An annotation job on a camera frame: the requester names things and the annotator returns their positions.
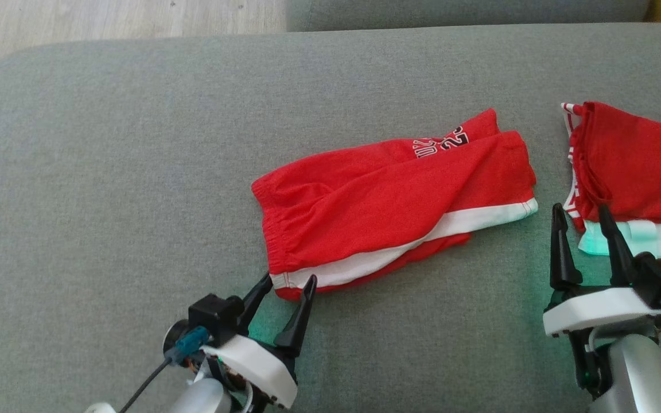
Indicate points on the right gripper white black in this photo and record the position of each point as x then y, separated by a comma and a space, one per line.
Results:
594, 310

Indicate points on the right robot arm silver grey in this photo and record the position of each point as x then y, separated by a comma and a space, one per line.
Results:
640, 378

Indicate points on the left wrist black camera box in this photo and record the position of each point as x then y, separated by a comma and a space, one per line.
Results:
213, 315

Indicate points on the red Bulls 23 shorts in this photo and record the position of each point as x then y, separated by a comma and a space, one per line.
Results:
376, 206

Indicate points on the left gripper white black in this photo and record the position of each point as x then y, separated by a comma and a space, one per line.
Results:
261, 367

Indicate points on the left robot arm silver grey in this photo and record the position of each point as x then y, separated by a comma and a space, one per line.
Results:
204, 398

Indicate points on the red jersey with white sleeves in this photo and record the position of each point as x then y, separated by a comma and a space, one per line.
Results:
640, 166

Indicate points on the large grey sofa seat cushion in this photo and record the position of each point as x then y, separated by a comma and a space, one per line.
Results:
135, 172

